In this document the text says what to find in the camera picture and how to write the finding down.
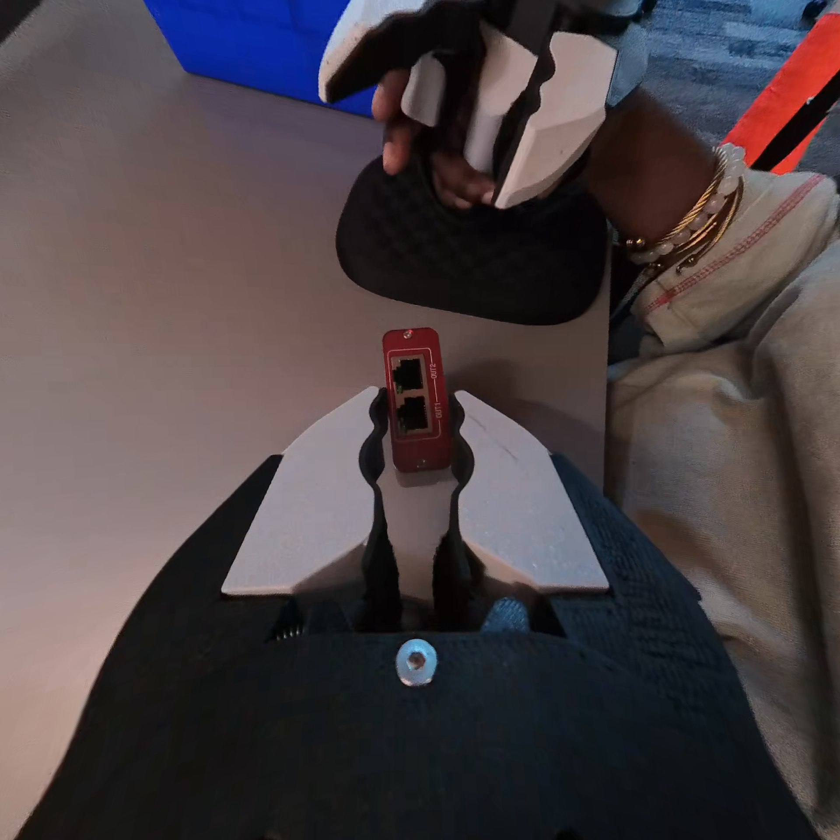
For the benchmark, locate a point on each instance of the large blue plastic bin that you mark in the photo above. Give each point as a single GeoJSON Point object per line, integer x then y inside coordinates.
{"type": "Point", "coordinates": [249, 46]}

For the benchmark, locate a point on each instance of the person's right hand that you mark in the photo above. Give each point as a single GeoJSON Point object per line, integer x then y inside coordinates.
{"type": "Point", "coordinates": [649, 164]}

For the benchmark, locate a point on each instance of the person's grey sweatshirt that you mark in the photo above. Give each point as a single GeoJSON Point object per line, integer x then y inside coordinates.
{"type": "Point", "coordinates": [754, 525]}

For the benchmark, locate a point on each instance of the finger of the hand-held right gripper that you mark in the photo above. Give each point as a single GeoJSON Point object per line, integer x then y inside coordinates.
{"type": "Point", "coordinates": [564, 118]}
{"type": "Point", "coordinates": [492, 79]}

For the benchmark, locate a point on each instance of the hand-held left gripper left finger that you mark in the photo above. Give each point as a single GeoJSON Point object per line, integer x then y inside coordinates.
{"type": "Point", "coordinates": [308, 512]}

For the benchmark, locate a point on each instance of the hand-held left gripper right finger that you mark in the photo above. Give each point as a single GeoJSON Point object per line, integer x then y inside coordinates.
{"type": "Point", "coordinates": [525, 518]}

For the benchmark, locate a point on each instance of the red ethernet splitter box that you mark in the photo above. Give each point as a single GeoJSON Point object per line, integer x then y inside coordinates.
{"type": "Point", "coordinates": [420, 459]}

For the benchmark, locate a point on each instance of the black oval pad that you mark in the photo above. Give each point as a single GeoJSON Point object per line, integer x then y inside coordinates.
{"type": "Point", "coordinates": [472, 275]}

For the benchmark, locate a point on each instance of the person's right forearm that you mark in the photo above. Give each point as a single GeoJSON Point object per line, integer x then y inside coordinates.
{"type": "Point", "coordinates": [754, 262]}

